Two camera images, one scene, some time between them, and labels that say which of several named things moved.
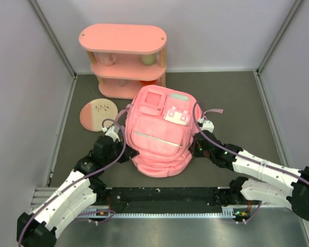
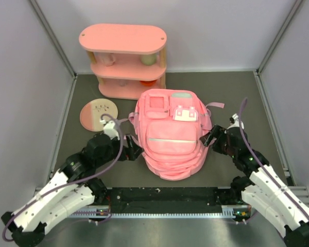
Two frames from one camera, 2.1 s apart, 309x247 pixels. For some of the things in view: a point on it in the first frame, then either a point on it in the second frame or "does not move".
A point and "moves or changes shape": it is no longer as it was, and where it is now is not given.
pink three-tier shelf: [126, 57] does not move
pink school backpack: [160, 123] moves or changes shape
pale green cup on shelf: [148, 59] does not move
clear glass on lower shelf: [123, 82] does not move
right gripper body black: [198, 152] → [222, 145]
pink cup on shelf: [107, 58] does not move
